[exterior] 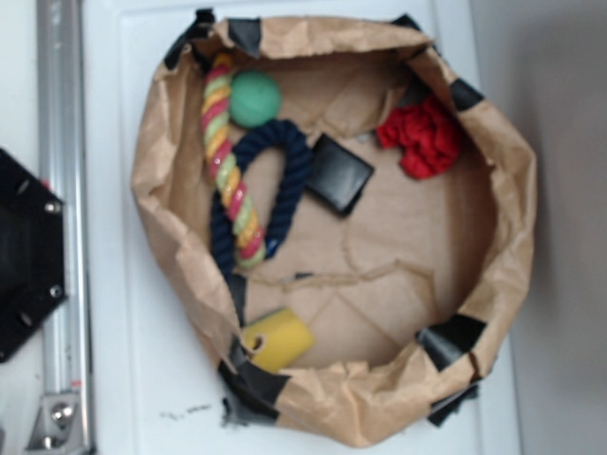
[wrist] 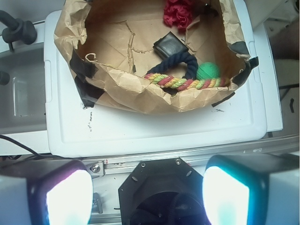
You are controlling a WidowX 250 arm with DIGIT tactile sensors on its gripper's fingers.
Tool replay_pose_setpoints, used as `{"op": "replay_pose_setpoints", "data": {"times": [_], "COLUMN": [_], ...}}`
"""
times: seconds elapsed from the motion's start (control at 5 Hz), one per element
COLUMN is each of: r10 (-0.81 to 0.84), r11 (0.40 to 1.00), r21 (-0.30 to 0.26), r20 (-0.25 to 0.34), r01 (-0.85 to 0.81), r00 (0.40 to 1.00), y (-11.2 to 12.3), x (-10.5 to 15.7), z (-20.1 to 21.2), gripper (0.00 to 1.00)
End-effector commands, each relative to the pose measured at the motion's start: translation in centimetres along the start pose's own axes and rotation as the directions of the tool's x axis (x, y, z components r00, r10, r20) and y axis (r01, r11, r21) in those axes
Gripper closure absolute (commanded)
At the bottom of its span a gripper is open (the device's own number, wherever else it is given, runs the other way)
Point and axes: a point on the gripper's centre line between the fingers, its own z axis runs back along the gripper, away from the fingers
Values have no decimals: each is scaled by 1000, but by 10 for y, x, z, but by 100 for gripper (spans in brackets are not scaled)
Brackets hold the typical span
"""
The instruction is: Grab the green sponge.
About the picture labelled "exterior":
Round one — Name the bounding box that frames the aluminium extrusion rail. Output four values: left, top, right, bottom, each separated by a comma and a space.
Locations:
36, 1, 96, 454

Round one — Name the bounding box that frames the black square box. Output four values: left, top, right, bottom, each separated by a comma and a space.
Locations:
305, 134, 375, 217

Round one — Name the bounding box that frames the multicolour twisted rope toy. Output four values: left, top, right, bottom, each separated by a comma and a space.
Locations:
200, 52, 266, 268

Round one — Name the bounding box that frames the yellow green sponge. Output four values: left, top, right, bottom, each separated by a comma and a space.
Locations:
243, 308, 315, 373

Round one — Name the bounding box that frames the brown paper bag bin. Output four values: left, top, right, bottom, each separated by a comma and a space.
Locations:
131, 10, 537, 447

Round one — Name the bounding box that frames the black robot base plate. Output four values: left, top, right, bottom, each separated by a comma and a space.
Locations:
1, 151, 65, 363

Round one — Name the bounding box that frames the navy blue rope loop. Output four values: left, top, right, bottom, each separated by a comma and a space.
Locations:
210, 118, 312, 281

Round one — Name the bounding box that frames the green ball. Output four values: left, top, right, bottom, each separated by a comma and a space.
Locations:
230, 70, 282, 129

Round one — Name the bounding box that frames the metal corner bracket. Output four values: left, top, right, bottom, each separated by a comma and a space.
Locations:
24, 392, 91, 454

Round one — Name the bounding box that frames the red crumpled cloth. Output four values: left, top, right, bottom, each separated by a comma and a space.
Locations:
376, 95, 464, 180

